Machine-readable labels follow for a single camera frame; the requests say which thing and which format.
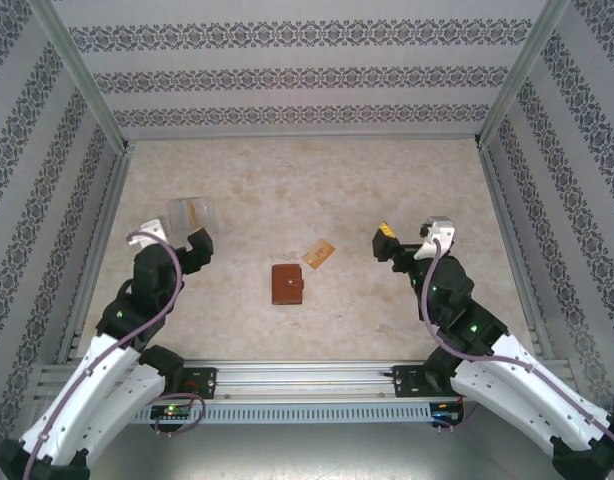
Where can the clear plastic card box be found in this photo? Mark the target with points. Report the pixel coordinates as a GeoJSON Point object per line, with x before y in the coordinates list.
{"type": "Point", "coordinates": [208, 215]}

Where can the orange credit card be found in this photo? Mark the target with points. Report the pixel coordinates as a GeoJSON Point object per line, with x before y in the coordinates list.
{"type": "Point", "coordinates": [321, 254]}

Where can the brown leather card holder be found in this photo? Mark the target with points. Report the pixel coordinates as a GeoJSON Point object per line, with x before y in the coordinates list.
{"type": "Point", "coordinates": [287, 288]}

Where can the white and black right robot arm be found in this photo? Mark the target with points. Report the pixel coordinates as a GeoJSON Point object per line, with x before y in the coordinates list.
{"type": "Point", "coordinates": [512, 395]}

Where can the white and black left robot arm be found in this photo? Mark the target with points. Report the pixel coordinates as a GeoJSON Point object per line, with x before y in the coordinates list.
{"type": "Point", "coordinates": [87, 395]}

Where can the clear plastic card case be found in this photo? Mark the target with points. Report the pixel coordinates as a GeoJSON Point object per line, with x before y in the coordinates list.
{"type": "Point", "coordinates": [192, 212]}

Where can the right circuit board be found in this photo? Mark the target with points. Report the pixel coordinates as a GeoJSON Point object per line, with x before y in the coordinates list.
{"type": "Point", "coordinates": [444, 407]}

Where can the circuit board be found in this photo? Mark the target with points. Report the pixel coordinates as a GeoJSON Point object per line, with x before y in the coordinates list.
{"type": "Point", "coordinates": [172, 411]}
{"type": "Point", "coordinates": [444, 407]}

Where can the left circuit board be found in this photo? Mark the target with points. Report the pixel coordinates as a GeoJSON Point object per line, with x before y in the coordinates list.
{"type": "Point", "coordinates": [172, 411]}

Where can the grey metal panel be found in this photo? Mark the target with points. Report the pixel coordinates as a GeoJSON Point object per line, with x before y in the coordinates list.
{"type": "Point", "coordinates": [307, 450]}

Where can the aluminium side rail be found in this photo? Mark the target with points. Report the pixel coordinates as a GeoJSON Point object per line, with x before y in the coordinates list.
{"type": "Point", "coordinates": [507, 220]}
{"type": "Point", "coordinates": [105, 220]}

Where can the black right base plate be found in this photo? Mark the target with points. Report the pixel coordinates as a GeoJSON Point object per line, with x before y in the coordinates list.
{"type": "Point", "coordinates": [404, 382]}

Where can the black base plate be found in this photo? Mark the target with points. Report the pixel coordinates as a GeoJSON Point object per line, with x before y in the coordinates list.
{"type": "Point", "coordinates": [207, 382]}
{"type": "Point", "coordinates": [404, 382]}

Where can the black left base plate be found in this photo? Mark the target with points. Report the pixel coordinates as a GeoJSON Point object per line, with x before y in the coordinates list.
{"type": "Point", "coordinates": [207, 382]}

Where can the aluminium mounting rail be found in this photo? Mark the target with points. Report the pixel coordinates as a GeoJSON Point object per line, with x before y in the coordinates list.
{"type": "Point", "coordinates": [307, 380]}

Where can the aluminium frame post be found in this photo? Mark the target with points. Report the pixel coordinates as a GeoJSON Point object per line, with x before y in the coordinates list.
{"type": "Point", "coordinates": [522, 75]}
{"type": "Point", "coordinates": [82, 75]}

